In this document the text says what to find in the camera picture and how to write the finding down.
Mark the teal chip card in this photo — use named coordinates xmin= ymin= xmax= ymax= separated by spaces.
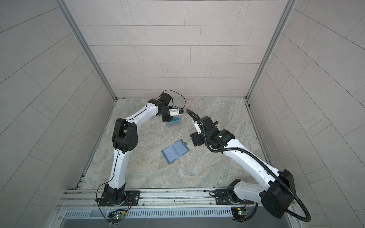
xmin=173 ymin=116 xmax=180 ymax=122

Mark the blue-grey card holder wallet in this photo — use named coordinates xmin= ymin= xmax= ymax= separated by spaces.
xmin=161 ymin=139 xmax=190 ymax=164

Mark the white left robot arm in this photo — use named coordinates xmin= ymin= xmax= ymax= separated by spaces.
xmin=96 ymin=92 xmax=183 ymax=206

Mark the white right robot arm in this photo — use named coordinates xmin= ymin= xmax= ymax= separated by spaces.
xmin=190 ymin=115 xmax=296 ymax=219

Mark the teal VIP card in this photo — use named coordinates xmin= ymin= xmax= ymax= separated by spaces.
xmin=166 ymin=121 xmax=180 ymax=126

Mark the white vent grille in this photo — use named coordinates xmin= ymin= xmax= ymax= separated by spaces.
xmin=64 ymin=207 xmax=232 ymax=219

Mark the right circuit board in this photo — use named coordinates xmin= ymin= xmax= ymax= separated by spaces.
xmin=231 ymin=207 xmax=248 ymax=222

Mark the circuit board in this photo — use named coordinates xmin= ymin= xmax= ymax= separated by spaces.
xmin=231 ymin=207 xmax=248 ymax=222
xmin=107 ymin=210 xmax=126 ymax=224

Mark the left circuit board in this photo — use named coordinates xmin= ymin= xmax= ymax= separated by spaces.
xmin=107 ymin=210 xmax=126 ymax=224

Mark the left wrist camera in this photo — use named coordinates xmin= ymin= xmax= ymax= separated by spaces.
xmin=169 ymin=107 xmax=183 ymax=117

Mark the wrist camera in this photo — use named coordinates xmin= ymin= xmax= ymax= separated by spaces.
xmin=192 ymin=119 xmax=202 ymax=134
xmin=169 ymin=107 xmax=183 ymax=117

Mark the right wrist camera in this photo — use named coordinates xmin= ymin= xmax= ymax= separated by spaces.
xmin=192 ymin=119 xmax=202 ymax=134

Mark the black corrugated cable conduit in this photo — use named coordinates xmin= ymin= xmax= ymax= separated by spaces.
xmin=186 ymin=109 xmax=311 ymax=223

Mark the thin black camera cable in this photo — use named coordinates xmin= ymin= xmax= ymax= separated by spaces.
xmin=155 ymin=89 xmax=186 ymax=109

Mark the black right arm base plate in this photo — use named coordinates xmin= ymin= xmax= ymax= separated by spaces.
xmin=209 ymin=189 xmax=255 ymax=205

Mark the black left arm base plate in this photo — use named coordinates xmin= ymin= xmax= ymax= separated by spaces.
xmin=98 ymin=191 xmax=141 ymax=207

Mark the left aluminium corner post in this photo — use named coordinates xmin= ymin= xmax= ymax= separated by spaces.
xmin=55 ymin=0 xmax=117 ymax=100

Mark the aluminium corner post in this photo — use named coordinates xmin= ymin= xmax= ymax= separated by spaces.
xmin=55 ymin=0 xmax=117 ymax=100
xmin=246 ymin=0 xmax=298 ymax=100

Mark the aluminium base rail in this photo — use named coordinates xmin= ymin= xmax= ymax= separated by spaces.
xmin=56 ymin=182 xmax=263 ymax=210

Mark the right aluminium corner post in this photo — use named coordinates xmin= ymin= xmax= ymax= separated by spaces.
xmin=246 ymin=0 xmax=298 ymax=100

